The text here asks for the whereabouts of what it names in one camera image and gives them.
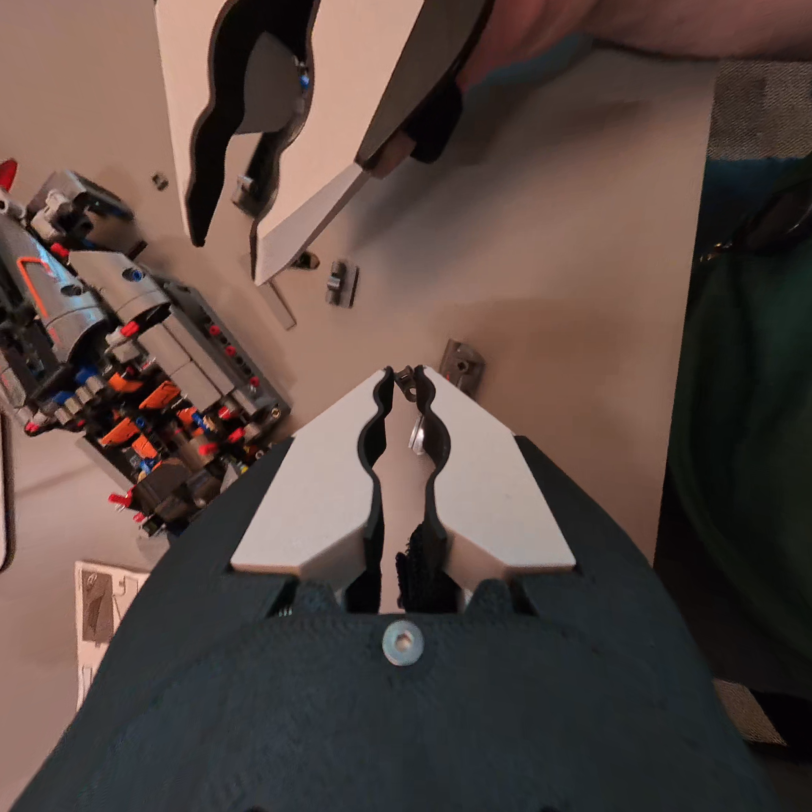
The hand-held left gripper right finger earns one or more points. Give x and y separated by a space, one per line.
501 507

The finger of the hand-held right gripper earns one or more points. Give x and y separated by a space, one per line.
181 95
355 76

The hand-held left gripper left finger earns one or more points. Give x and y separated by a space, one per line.
304 507

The long grey lego beam panel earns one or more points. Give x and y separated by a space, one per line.
244 185

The grey lego panel assembly red pins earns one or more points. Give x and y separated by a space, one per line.
463 368

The dark grey two-hole lego connector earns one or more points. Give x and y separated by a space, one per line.
409 384

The grey black lego car model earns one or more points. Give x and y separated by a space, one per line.
127 349

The person's right forearm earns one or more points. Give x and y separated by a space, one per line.
698 25

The black lego clip piece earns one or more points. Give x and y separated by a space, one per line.
308 260

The long grey lego wedge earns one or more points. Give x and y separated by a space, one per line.
283 308

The grey lego panel with connector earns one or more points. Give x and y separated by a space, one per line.
342 284

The white lego sticker sheet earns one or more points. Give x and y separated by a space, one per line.
101 609

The person's right hand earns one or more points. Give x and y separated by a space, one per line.
533 32

